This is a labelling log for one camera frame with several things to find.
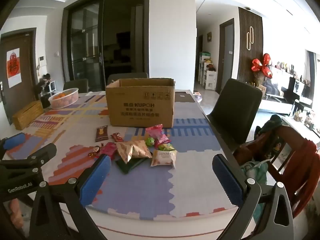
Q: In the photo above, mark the gold snack packet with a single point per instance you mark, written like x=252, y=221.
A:
x=133, y=150

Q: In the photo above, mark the white wall intercom panel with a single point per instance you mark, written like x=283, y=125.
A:
x=42, y=61

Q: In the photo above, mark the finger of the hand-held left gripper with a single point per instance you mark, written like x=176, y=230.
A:
x=15, y=140
x=42, y=152

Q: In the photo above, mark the green yellow snack packet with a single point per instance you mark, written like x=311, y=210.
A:
x=167, y=146

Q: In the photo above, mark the red and white door poster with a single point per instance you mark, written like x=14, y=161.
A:
x=13, y=67

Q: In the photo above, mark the green round candy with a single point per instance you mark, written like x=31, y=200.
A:
x=150, y=141

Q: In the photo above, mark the red cloth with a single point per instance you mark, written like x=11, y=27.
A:
x=301, y=170

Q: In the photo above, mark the person's left hand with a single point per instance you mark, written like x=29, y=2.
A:
x=16, y=211

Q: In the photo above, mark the pile of oranges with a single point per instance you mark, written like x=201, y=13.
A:
x=61, y=95

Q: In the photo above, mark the small framed wall picture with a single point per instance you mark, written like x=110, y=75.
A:
x=209, y=36

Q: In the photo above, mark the wooden chair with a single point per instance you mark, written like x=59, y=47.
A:
x=287, y=140

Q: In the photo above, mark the brown placemat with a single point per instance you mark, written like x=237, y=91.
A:
x=183, y=97

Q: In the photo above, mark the pink plastic basket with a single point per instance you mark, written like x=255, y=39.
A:
x=63, y=101

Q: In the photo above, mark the black piano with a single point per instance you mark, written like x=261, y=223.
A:
x=298, y=90

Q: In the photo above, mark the black bag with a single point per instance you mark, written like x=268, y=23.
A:
x=43, y=83

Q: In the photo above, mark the dark upholstered chair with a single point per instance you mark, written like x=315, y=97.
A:
x=75, y=85
x=127, y=76
x=235, y=112

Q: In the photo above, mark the white biscuit packet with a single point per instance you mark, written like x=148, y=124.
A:
x=163, y=158

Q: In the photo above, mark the brown cardboard box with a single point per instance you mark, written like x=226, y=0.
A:
x=140, y=102

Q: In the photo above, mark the grey interior door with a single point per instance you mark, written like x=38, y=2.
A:
x=227, y=55

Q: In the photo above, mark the wooden tissue box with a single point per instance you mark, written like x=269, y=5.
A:
x=27, y=116

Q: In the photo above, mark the magenta snack packet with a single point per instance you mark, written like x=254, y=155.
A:
x=108, y=150

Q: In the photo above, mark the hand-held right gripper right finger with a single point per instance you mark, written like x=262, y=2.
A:
x=228, y=182

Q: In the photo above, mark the brown snack packet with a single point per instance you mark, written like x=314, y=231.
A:
x=101, y=133

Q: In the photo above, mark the black framed glass sliding door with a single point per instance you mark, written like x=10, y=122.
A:
x=85, y=42

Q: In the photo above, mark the small red gold candy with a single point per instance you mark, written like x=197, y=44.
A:
x=93, y=152

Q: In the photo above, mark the gold loop wall ornament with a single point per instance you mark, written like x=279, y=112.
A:
x=250, y=38

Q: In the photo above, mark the red foil balloons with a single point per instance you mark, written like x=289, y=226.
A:
x=262, y=66

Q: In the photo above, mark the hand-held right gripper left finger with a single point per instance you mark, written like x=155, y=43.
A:
x=95, y=180

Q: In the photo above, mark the pink snack packet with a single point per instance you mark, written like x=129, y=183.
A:
x=158, y=133

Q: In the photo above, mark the small red candy packet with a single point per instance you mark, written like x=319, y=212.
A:
x=117, y=137

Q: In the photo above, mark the dark green snack packet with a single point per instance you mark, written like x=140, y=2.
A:
x=127, y=167

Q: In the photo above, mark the green patterned cloth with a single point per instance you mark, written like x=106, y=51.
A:
x=268, y=132

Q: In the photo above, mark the white storage shelf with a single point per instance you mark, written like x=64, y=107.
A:
x=208, y=77

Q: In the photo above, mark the brown entrance door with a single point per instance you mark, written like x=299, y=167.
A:
x=25, y=92

